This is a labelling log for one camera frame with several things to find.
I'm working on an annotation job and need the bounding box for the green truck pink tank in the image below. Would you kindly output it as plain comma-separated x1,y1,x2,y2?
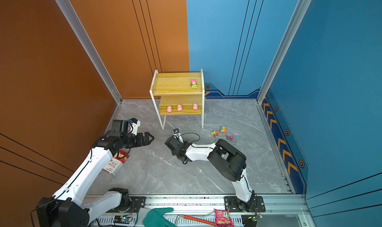
191,79,198,89

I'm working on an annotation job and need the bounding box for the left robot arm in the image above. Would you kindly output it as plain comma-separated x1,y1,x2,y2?
35,118,154,227

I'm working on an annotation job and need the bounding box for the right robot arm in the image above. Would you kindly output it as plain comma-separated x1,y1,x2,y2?
165,136,256,212

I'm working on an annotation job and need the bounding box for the yellow wooden two-tier shelf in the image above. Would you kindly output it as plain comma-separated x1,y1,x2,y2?
149,70,205,129

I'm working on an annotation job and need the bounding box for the red white cardboard box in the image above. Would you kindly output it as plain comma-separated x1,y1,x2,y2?
103,150,129,175

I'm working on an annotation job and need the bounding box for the green orange toy truck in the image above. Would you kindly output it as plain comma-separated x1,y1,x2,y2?
211,131,220,138

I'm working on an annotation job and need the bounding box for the green toy car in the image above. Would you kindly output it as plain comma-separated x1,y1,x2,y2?
220,125,226,133

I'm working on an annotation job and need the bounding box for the pink grey toy truck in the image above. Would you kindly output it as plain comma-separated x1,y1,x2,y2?
226,134,234,141

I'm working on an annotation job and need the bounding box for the green rubber glove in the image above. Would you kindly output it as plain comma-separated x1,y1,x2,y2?
136,208,175,227

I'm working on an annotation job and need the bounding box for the green circuit board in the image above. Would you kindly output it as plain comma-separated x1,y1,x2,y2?
113,216,134,225

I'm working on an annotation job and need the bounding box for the pink snack bag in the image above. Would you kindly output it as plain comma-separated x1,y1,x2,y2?
214,209,234,227

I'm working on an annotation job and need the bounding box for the small board right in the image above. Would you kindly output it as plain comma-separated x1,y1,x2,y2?
252,213,263,222

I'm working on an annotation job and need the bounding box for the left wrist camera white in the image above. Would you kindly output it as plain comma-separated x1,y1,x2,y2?
127,118,140,136

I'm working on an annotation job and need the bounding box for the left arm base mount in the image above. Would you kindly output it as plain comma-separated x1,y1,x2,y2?
107,196,146,214

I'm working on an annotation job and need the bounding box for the red handled tool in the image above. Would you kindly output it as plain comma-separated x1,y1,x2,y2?
174,215,215,226

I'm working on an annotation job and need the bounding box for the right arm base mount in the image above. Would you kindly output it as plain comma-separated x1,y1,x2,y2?
224,196,266,213

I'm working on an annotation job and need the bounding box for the aluminium rail frame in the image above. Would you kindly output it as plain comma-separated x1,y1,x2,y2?
53,189,317,227

